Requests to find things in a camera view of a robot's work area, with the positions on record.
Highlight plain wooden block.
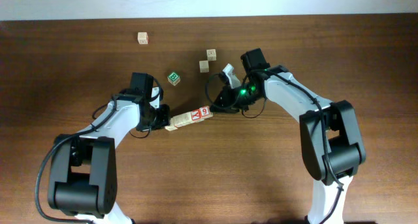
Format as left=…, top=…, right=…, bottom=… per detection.
left=137, top=32, right=149, bottom=44
left=170, top=114, right=183, bottom=128

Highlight blue bird picture block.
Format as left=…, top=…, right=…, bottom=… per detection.
left=199, top=106, right=213, bottom=119

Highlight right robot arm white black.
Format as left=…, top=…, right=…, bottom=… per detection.
left=210, top=48, right=366, bottom=223

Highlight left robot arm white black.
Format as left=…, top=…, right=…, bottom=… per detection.
left=41, top=72, right=170, bottom=223

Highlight green B wooden block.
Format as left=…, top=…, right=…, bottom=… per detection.
left=167, top=71, right=181, bottom=86

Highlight wooden block below upper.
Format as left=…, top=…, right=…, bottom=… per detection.
left=199, top=60, right=210, bottom=73

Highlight wooden block upper middle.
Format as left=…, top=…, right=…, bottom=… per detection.
left=206, top=49, right=217, bottom=61

